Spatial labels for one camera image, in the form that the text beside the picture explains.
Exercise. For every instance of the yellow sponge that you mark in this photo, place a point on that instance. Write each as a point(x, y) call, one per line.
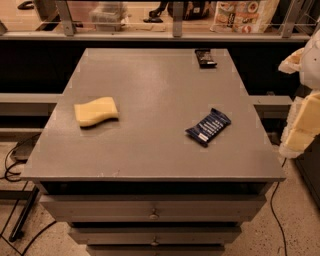
point(96, 111)

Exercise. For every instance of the drawer knob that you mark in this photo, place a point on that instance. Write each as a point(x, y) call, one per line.
point(154, 242)
point(154, 215)

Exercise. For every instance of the printed food package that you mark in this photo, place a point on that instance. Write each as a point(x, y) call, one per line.
point(244, 16)

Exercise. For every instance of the grey metal railing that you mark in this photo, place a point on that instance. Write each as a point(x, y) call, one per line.
point(128, 20)

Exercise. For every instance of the grey drawer cabinet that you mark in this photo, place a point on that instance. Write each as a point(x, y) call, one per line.
point(105, 180)

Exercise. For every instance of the black remote control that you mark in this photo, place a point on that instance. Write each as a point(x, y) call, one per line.
point(205, 59)

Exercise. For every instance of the black metal stand leg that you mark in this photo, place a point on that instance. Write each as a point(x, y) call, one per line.
point(29, 197)

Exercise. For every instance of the top drawer knob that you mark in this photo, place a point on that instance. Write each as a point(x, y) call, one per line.
point(154, 215)

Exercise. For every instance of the grey power adapter box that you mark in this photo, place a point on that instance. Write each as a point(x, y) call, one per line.
point(23, 149)

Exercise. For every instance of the blue snack wrapper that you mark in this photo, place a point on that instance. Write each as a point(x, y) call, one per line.
point(209, 127)

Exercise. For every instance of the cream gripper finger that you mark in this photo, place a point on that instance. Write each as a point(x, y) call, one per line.
point(292, 63)
point(303, 125)

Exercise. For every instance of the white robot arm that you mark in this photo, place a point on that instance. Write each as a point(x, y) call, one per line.
point(309, 74)

